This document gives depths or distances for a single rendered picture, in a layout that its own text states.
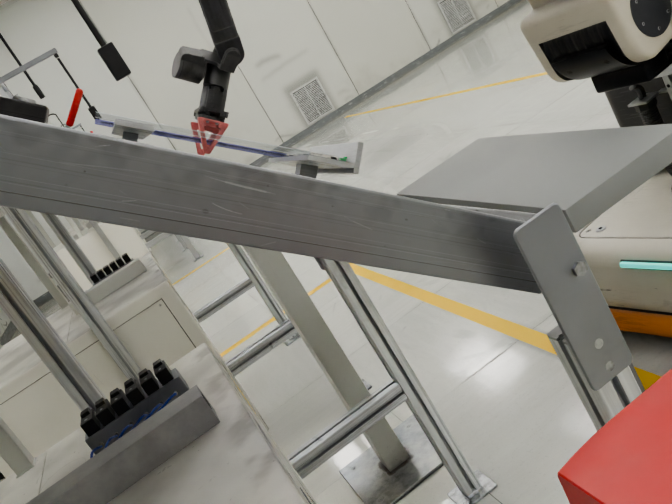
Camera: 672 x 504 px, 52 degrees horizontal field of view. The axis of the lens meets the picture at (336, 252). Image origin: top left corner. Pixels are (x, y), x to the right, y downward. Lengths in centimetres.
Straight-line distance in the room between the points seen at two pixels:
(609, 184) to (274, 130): 795
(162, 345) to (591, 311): 156
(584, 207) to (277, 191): 59
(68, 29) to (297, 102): 278
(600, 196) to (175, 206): 68
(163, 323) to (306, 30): 738
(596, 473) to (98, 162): 38
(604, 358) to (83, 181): 45
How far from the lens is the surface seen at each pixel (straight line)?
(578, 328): 63
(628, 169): 108
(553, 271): 61
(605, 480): 29
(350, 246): 56
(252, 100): 885
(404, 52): 958
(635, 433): 30
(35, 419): 210
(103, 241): 551
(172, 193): 53
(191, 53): 160
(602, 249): 164
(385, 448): 174
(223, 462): 84
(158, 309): 202
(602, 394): 67
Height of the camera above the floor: 97
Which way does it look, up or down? 15 degrees down
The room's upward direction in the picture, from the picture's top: 31 degrees counter-clockwise
